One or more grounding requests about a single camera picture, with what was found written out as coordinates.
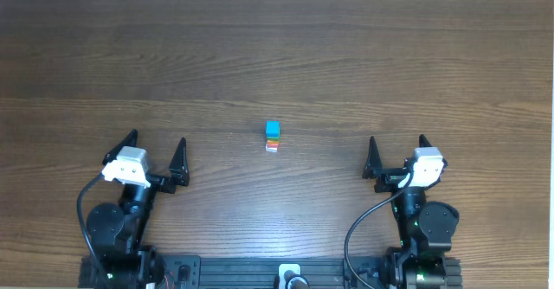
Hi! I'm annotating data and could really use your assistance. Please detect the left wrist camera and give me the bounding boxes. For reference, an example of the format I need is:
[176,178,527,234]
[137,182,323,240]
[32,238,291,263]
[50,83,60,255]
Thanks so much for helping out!
[100,145,151,189]

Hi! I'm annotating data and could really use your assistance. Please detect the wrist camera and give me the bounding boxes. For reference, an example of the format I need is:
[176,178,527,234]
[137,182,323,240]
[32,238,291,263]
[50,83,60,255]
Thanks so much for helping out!
[397,146,446,189]
[100,145,151,189]

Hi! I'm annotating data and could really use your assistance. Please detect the mounting rail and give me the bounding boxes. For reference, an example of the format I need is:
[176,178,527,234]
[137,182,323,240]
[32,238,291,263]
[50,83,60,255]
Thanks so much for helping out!
[80,254,463,289]

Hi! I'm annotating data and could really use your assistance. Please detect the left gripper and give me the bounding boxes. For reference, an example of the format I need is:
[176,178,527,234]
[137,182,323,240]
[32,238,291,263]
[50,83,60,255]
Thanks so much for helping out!
[102,128,190,195]

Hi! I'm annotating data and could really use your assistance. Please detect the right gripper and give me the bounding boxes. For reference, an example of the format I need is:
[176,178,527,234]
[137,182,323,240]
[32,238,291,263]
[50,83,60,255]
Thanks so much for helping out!
[362,133,448,194]

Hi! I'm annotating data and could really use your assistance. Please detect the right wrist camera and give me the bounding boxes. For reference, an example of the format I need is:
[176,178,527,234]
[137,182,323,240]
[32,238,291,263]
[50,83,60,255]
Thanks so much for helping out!
[397,146,446,189]

